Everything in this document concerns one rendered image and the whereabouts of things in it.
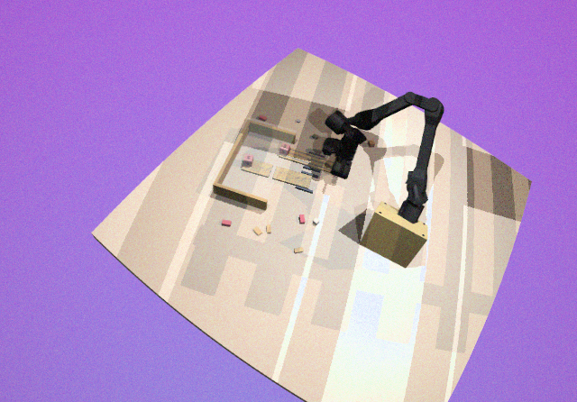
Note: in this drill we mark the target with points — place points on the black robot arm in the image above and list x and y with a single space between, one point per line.
412 207

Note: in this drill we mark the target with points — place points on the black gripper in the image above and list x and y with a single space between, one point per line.
342 164

